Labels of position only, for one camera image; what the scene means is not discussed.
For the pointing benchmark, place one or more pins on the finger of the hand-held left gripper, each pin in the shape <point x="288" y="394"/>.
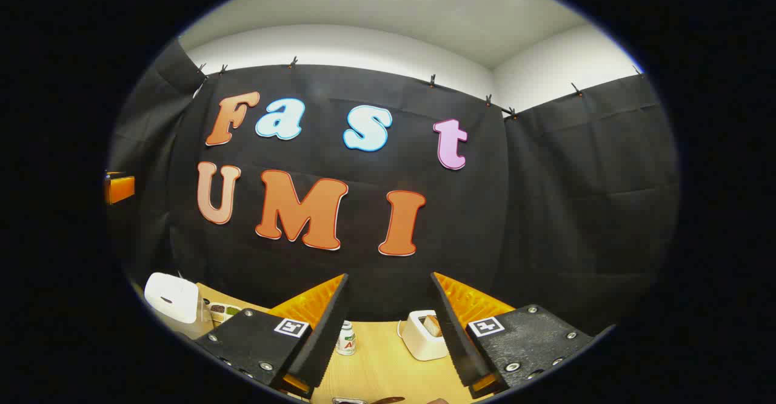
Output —
<point x="120" y="188"/>

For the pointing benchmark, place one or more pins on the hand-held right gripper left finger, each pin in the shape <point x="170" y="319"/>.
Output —
<point x="324" y="337"/>

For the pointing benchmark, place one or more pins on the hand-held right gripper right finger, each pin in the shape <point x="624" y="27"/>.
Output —
<point x="454" y="337"/>

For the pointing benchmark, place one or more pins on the white chopstick holder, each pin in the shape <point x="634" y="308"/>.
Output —
<point x="418" y="343"/>

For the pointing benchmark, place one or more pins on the white rice cooker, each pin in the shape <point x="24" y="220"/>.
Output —
<point x="173" y="298"/>

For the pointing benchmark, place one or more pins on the small white green-label bottle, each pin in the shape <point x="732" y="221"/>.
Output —
<point x="346" y="340"/>

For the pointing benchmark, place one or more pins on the green mung beans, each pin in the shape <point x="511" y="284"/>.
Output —
<point x="233" y="310"/>

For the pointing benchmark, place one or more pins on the white divided tray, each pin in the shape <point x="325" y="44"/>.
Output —
<point x="218" y="316"/>

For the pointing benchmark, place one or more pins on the black backdrop cloth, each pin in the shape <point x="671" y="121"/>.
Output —
<point x="485" y="222"/>

